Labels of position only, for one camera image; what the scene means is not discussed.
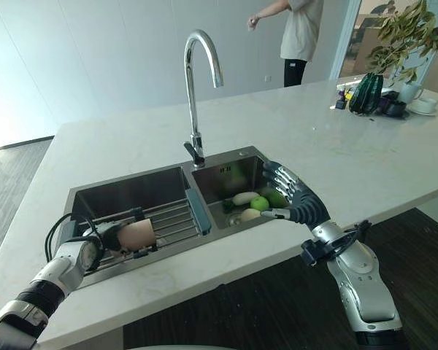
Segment beige cup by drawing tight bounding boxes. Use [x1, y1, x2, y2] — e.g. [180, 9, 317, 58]
[117, 218, 158, 252]

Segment black box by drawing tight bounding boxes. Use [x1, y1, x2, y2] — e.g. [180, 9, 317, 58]
[379, 90, 410, 118]

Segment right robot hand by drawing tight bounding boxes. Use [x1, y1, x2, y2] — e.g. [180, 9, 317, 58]
[260, 160, 331, 231]

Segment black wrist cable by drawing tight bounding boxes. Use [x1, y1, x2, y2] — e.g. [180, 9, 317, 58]
[327, 219, 372, 257]
[45, 214, 98, 264]

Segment white door frame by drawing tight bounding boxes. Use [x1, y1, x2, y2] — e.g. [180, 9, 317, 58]
[328, 0, 363, 79]

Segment dark green glass vase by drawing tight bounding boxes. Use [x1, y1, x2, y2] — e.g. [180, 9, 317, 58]
[348, 71, 383, 117]

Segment white cup on saucer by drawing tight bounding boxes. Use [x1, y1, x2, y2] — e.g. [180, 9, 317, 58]
[408, 97, 438, 116]

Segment white radish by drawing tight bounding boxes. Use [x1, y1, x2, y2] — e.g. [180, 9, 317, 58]
[232, 192, 261, 206]

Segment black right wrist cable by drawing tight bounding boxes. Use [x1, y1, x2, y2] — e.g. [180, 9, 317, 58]
[327, 219, 372, 257]

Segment chrome gooseneck faucet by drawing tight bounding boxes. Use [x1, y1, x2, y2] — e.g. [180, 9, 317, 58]
[183, 29, 225, 168]

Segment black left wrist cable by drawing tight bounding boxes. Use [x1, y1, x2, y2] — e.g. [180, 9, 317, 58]
[45, 214, 98, 264]

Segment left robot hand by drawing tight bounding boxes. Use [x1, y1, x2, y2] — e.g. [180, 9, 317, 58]
[94, 206, 158, 260]

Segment green pepper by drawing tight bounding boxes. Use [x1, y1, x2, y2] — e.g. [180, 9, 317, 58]
[264, 187, 289, 207]

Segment green leafy plant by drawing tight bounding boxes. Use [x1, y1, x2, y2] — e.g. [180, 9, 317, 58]
[366, 0, 438, 84]

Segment steel drain rack grey ends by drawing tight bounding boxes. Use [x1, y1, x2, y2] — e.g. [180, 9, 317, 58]
[60, 189, 212, 273]

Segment stainless steel double sink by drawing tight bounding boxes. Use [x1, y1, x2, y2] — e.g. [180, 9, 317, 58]
[68, 145, 289, 291]

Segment person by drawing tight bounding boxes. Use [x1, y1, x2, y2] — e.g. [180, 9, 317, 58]
[247, 0, 324, 88]

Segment white round vegetable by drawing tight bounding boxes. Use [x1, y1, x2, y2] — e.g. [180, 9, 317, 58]
[240, 208, 262, 223]

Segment small dark desk item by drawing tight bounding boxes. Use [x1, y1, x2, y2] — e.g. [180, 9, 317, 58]
[334, 87, 353, 109]

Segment black right wrist clamp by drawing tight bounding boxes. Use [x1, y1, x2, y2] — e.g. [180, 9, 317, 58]
[301, 238, 329, 267]

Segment white mug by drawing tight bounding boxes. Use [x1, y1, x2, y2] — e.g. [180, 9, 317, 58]
[399, 82, 424, 104]

